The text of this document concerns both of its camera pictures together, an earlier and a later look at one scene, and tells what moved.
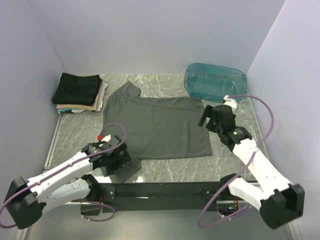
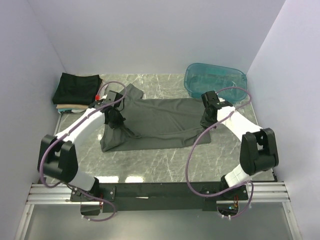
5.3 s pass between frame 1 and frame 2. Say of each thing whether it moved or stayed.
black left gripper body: moved
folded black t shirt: stayed
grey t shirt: moved
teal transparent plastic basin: stayed
